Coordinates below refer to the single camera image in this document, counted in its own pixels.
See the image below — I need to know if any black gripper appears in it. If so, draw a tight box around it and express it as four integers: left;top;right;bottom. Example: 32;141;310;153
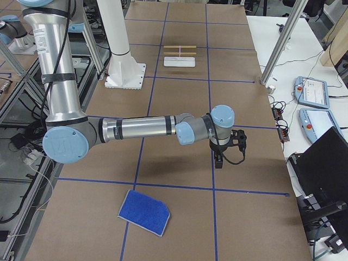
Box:
209;138;231;169

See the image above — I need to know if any blue microfiber towel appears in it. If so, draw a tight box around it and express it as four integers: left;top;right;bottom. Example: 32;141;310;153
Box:
117;190;170;237

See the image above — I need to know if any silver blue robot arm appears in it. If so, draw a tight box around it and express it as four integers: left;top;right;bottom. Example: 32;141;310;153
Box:
1;15;28;45
20;1;235;164

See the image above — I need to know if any wooden towel rack white base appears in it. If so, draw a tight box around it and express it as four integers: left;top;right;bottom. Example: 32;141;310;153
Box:
163;45;197;67

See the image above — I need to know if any lower orange grey usb hub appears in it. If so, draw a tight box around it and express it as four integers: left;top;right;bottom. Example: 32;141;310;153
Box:
277;127;290;143

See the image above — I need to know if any orange grey usb hub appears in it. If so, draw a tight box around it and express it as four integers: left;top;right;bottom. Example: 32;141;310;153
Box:
277;127;290;143
271;108;283;121

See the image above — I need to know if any upper orange grey usb hub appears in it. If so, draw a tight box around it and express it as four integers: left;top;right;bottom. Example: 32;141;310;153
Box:
271;108;283;121

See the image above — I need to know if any lower teach pendant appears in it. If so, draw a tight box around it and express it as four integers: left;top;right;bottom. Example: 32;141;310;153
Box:
299;108;343;144

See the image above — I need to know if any teach pendant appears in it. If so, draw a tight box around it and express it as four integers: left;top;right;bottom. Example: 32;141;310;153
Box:
299;108;343;144
294;76;330;109

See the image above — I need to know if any brown paper table cover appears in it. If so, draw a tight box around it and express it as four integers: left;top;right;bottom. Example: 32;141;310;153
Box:
26;1;310;260

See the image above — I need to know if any black laptop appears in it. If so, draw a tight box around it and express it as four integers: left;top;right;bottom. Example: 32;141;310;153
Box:
289;127;347;206

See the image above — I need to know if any upper teach pendant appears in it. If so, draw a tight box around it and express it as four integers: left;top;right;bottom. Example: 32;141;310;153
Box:
294;76;330;109

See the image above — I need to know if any wooden board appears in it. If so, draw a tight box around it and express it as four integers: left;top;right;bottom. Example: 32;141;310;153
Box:
320;9;347;66

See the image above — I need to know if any white power strip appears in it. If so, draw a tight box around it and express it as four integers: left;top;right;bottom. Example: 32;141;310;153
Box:
23;150;43;165

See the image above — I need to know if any black power adapter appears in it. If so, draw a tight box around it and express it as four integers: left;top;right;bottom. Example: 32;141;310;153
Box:
10;133;28;149

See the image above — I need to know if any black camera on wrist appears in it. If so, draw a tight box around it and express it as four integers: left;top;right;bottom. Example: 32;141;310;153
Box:
231;129;247;151

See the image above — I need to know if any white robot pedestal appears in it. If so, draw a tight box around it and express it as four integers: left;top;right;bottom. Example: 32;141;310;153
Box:
97;0;146;90

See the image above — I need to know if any aluminium frame post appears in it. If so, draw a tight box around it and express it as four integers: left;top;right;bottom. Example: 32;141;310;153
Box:
260;0;308;85

